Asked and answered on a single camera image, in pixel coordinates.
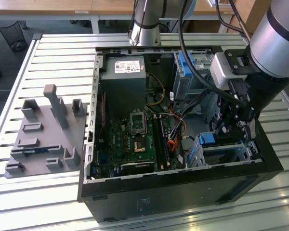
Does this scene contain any hard disk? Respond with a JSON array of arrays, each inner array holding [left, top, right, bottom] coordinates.
[[189, 132, 243, 167]]

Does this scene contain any grey round speaker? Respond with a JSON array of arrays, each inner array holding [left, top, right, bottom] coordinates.
[[181, 136, 196, 155]]

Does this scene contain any grey power supply unit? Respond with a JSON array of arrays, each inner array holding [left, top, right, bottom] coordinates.
[[100, 55, 147, 114]]

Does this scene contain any black expansion card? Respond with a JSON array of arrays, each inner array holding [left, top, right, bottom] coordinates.
[[119, 160, 155, 174]]

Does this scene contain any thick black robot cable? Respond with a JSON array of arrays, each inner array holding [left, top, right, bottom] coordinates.
[[177, 0, 248, 107]]

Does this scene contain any yellow wire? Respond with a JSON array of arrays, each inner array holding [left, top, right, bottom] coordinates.
[[144, 73, 166, 106]]

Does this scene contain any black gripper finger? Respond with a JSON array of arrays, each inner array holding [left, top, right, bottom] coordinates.
[[216, 96, 242, 138], [235, 117, 258, 143]]

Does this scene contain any black RAM slot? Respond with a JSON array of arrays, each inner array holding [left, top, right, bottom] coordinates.
[[153, 114, 164, 171], [159, 115, 171, 167]]

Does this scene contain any grey parts rack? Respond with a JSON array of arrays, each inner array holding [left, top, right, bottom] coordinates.
[[4, 84, 89, 179]]

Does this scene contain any green motherboard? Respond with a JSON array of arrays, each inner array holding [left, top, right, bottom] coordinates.
[[96, 108, 184, 179]]

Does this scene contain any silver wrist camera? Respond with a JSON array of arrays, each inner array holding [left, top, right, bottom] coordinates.
[[209, 51, 250, 91]]

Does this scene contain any orange wire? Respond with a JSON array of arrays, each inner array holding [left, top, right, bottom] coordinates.
[[167, 140, 182, 153]]

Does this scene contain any tall metal drive cage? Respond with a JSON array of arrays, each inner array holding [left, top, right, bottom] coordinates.
[[172, 51, 222, 102]]

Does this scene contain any CPU socket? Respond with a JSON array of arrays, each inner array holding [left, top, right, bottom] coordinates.
[[129, 109, 148, 136]]

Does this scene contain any black mesh waste bin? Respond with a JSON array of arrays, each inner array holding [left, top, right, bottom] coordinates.
[[0, 20, 27, 51]]

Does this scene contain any blue drive latch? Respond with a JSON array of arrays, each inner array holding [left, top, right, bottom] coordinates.
[[178, 52, 196, 77]]

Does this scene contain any RAM stick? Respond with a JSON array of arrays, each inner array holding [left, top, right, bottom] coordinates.
[[22, 148, 48, 155]]

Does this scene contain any wooden desk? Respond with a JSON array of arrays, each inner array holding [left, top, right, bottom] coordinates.
[[0, 0, 237, 34]]

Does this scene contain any metal disk bay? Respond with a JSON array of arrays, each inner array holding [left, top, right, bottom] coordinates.
[[187, 132, 264, 169]]

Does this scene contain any black PC case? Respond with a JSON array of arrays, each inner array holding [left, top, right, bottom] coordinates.
[[77, 45, 284, 223]]

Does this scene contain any multicolour wire bundle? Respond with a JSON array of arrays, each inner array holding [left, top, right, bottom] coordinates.
[[146, 111, 187, 145]]

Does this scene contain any long black cable bundle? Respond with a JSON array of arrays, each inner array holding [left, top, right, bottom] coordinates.
[[180, 88, 219, 119]]

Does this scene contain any black disk wire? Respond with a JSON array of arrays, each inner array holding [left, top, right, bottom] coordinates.
[[208, 117, 220, 132]]

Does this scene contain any thin red wire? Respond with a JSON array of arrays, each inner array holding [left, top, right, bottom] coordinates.
[[99, 92, 107, 136]]

